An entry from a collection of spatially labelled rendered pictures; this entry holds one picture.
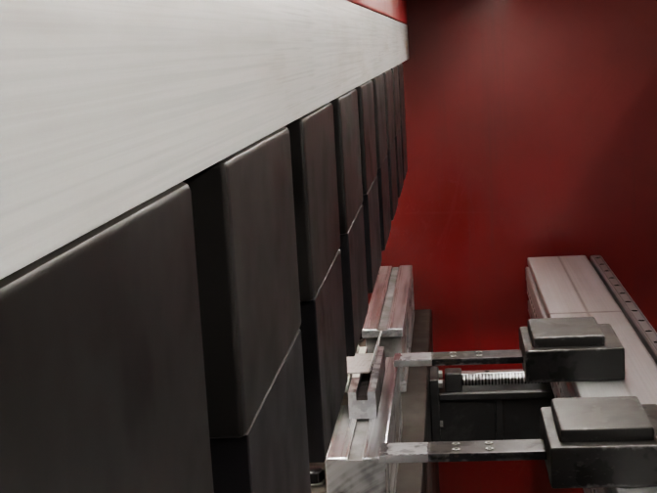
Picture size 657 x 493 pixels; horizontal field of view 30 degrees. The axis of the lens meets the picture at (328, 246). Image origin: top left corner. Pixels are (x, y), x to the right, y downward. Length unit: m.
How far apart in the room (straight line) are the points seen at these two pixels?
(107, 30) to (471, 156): 2.03
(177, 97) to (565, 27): 1.98
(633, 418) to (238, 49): 0.78
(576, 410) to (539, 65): 1.21
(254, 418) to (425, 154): 1.88
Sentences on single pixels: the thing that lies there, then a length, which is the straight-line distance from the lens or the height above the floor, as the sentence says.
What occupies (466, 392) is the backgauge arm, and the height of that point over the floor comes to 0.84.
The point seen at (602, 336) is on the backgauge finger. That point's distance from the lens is 1.41.
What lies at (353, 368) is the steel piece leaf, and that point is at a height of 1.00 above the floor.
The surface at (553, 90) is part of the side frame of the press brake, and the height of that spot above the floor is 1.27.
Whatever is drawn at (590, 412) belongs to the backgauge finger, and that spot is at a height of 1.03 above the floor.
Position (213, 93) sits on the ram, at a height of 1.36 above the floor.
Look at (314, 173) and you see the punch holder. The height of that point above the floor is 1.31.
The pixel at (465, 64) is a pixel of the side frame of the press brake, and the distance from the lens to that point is 2.26.
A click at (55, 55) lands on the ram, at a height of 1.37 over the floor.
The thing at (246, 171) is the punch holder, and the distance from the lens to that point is 0.40.
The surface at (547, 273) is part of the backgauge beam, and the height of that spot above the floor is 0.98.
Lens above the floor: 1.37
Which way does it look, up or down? 9 degrees down
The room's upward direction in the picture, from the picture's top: 3 degrees counter-clockwise
